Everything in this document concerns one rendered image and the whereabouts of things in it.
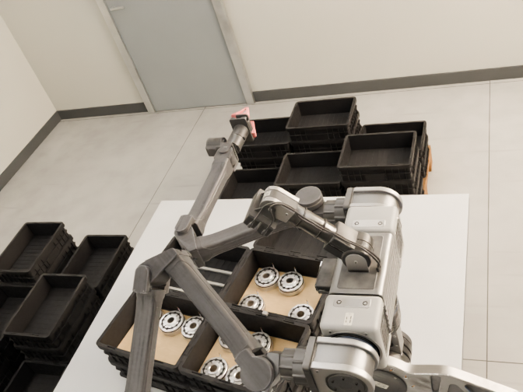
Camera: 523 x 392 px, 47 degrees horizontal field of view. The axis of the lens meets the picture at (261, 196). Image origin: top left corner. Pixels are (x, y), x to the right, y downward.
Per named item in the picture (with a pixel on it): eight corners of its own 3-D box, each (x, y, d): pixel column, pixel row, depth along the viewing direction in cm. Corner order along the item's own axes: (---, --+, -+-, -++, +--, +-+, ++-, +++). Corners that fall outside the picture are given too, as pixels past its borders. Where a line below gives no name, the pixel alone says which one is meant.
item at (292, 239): (370, 229, 252) (366, 209, 245) (346, 281, 234) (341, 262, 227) (287, 218, 272) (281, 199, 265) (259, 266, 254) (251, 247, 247)
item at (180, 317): (188, 315, 238) (187, 314, 237) (173, 335, 232) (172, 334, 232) (170, 308, 243) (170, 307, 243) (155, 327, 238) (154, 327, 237)
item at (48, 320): (79, 323, 355) (42, 273, 327) (122, 326, 343) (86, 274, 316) (44, 383, 327) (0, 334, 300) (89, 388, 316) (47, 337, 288)
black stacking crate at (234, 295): (346, 282, 234) (341, 263, 227) (318, 344, 216) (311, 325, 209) (259, 266, 254) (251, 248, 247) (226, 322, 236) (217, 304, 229)
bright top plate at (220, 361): (232, 361, 215) (231, 360, 215) (219, 385, 209) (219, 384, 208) (208, 355, 220) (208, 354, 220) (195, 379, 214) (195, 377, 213)
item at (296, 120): (368, 152, 401) (356, 96, 373) (361, 182, 380) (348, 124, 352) (311, 155, 416) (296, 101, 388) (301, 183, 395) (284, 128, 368)
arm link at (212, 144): (234, 171, 207) (226, 152, 201) (205, 172, 211) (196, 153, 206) (245, 149, 215) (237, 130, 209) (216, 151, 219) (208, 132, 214)
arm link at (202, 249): (189, 278, 174) (177, 254, 168) (183, 247, 185) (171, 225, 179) (332, 223, 175) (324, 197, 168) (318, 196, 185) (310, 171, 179)
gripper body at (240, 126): (239, 138, 222) (233, 152, 217) (230, 117, 215) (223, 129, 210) (254, 138, 219) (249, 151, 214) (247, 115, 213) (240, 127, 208)
